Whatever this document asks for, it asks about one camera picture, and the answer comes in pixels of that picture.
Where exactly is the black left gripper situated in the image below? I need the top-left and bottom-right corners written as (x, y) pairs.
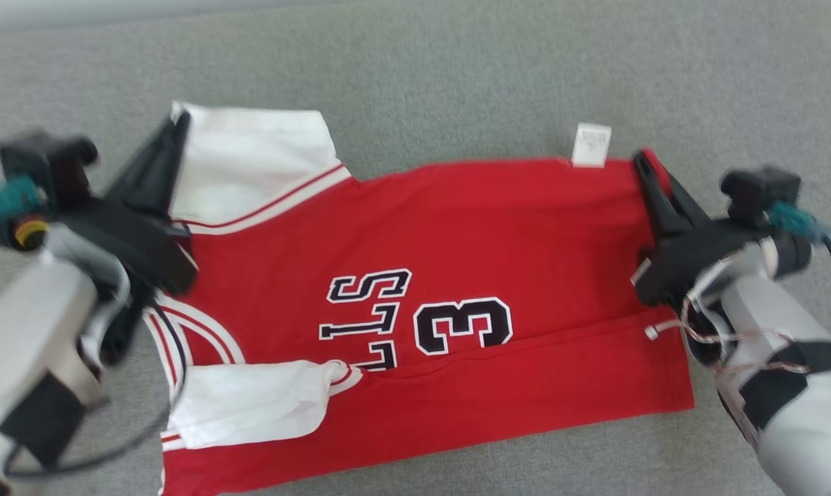
top-left (56, 112), bottom-right (199, 297)

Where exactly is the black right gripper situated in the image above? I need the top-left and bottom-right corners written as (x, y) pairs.
top-left (632, 152), bottom-right (774, 309)

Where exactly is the red Bulls basketball jersey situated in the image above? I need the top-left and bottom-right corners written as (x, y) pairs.
top-left (143, 102), bottom-right (695, 496)

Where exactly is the black yellow-ringed connector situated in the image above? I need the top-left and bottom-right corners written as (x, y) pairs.
top-left (0, 214), bottom-right (52, 253)

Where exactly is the teal right cable connector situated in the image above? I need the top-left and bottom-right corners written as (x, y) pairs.
top-left (766, 202), bottom-right (830, 243)

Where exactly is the teal cable connector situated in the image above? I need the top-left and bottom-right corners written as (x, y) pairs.
top-left (766, 202), bottom-right (830, 243)
top-left (0, 174), bottom-right (48, 231)

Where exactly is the white wire bundle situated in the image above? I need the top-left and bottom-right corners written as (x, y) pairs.
top-left (644, 251), bottom-right (812, 376)

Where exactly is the teal left cable connector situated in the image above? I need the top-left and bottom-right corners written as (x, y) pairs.
top-left (0, 174), bottom-right (48, 231)

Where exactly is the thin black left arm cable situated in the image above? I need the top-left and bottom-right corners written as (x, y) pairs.
top-left (2, 289), bottom-right (190, 481)

